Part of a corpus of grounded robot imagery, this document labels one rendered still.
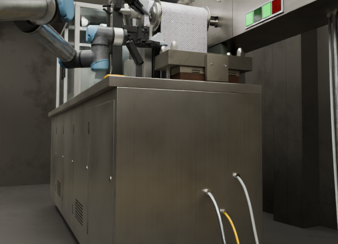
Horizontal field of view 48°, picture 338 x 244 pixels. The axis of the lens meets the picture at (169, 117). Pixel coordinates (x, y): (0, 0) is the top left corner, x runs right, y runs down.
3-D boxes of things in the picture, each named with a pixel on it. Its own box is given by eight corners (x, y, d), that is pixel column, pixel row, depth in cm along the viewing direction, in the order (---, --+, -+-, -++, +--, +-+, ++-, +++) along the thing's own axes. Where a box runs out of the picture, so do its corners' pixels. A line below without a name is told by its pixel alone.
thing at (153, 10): (153, 21, 174) (148, 23, 181) (157, 22, 175) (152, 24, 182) (154, 5, 174) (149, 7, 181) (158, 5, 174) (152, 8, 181)
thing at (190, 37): (160, 61, 172) (160, 20, 173) (206, 65, 181) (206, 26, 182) (161, 61, 171) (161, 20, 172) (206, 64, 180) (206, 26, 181)
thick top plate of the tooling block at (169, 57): (154, 70, 166) (154, 56, 166) (233, 76, 181) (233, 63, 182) (168, 64, 151) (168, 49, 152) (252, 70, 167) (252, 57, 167)
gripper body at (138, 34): (151, 26, 167) (124, 23, 162) (151, 46, 166) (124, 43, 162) (145, 30, 174) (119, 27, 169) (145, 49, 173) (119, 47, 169)
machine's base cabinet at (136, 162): (49, 206, 365) (50, 116, 369) (114, 201, 390) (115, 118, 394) (112, 331, 132) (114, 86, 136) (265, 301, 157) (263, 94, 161)
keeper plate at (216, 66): (204, 81, 157) (204, 55, 158) (226, 82, 161) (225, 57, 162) (207, 80, 155) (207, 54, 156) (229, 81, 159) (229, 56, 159)
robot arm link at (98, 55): (88, 73, 167) (88, 48, 167) (111, 72, 164) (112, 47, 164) (79, 70, 159) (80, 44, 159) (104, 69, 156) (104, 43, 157)
